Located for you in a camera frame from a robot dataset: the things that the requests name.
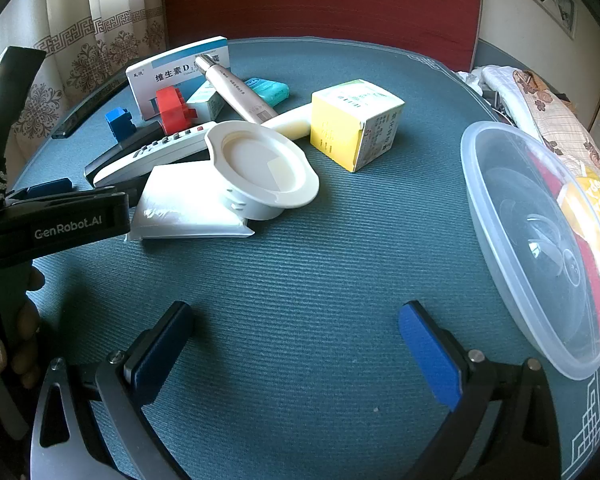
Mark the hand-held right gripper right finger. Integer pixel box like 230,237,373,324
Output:
398,301,563,480

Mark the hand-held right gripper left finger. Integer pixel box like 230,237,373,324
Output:
29,301,196,480

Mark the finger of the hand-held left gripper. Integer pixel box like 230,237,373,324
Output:
7,178,76,207
74,183,148,206

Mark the black remote control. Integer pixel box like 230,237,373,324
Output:
83,120,163,183

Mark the white remote control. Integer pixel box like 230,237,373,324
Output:
92,121,218,188

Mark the large white tube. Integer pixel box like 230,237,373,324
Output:
129,164,257,242

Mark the blue plastic block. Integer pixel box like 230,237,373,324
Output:
105,107,135,141

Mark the red plastic block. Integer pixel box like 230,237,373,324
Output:
155,86,201,135

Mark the small white and teal box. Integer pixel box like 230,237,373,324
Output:
186,82,227,123

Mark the white and blue medicine box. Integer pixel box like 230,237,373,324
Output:
125,36,231,122

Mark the clear plastic bowl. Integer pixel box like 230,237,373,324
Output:
460,120,600,381

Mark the beige cosmetic tube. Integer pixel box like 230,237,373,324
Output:
194,53,282,125

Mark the cream white plastic piece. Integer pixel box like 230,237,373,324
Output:
260,104,313,143

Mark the teal floss container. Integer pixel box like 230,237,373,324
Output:
244,77,291,107

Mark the yellow and white box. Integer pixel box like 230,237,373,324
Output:
309,79,406,173

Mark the person's left forearm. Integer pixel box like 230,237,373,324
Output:
0,46,47,198

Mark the teal ribbed desktop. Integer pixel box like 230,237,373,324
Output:
10,36,600,480

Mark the person's left hand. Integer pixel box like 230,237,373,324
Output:
0,266,46,426

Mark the patterned beige curtain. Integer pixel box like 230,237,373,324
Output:
0,0,168,171

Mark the floral quilt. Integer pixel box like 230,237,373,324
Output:
480,64,600,191

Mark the red headboard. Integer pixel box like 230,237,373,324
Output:
159,0,483,58

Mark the crumpled white cloth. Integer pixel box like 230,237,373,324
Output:
455,70,486,96

